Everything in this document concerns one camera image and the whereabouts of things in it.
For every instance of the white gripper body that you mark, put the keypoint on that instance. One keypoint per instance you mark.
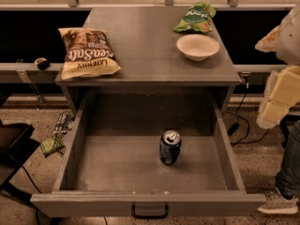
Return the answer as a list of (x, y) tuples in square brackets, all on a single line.
[(290, 41)]

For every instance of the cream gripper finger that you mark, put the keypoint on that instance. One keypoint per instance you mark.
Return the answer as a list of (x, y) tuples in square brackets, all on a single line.
[(268, 43), (287, 89)]

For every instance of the blue pepsi can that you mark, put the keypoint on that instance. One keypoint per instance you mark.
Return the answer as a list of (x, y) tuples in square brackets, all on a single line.
[(169, 147)]

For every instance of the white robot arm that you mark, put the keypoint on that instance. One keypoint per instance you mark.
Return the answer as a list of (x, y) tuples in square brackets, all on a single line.
[(288, 47)]

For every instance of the grey cabinet counter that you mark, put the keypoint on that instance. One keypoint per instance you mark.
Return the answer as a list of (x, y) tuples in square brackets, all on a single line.
[(145, 48)]

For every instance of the open grey top drawer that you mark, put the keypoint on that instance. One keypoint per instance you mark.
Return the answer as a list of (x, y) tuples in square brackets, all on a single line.
[(112, 160)]

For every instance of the white paper bowl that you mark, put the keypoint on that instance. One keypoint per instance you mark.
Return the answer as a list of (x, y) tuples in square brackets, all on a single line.
[(197, 47)]

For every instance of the green chip bag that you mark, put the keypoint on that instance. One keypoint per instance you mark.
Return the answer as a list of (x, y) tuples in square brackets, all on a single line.
[(198, 18)]

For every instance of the jeans leg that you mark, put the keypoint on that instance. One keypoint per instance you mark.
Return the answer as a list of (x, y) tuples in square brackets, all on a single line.
[(288, 177)]

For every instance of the grey sneaker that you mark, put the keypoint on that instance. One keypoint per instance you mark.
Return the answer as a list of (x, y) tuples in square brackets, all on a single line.
[(277, 204)]

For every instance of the brown sea salt chip bag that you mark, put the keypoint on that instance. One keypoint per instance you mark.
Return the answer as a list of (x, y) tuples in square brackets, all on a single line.
[(89, 53)]

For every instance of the patterned packet on floor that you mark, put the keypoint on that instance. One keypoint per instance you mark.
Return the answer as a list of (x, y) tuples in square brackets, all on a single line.
[(64, 123)]

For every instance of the black tape roll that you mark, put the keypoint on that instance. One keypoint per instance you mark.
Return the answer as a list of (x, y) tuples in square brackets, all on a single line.
[(42, 63)]

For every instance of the small green packet on floor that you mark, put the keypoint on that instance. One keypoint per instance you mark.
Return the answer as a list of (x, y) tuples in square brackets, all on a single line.
[(53, 144)]

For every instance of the black chair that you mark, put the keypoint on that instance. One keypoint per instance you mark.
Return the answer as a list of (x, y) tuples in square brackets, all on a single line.
[(16, 146)]

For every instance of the black drawer handle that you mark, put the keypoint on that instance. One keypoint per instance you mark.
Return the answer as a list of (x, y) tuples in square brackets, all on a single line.
[(149, 211)]

